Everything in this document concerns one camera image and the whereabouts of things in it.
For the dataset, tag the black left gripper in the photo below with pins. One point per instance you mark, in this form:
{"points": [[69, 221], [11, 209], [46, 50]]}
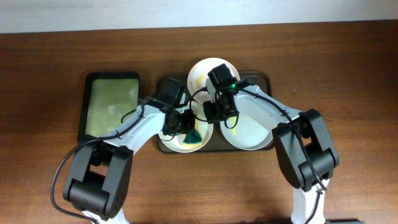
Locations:
{"points": [[190, 126]]}

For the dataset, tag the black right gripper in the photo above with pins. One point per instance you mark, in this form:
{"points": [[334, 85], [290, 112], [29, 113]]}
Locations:
{"points": [[211, 117]]}

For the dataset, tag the cream white plate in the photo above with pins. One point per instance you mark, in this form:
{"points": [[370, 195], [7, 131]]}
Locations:
{"points": [[175, 142]]}

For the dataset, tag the green yellow sponge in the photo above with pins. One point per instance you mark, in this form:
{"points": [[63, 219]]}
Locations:
{"points": [[193, 137]]}

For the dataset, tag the pink plate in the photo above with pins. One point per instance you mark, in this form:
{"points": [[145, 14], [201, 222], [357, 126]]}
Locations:
{"points": [[199, 73]]}

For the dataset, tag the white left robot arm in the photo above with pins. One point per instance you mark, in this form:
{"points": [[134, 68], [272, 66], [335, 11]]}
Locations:
{"points": [[98, 179]]}

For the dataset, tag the dark brown serving tray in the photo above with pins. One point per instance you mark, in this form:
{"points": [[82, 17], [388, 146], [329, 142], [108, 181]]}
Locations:
{"points": [[223, 139]]}

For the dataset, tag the black tray with green water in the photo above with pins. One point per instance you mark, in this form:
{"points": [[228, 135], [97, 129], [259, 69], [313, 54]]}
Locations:
{"points": [[107, 98]]}

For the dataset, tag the light blue plate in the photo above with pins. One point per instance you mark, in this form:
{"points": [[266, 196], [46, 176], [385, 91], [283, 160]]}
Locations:
{"points": [[251, 130]]}

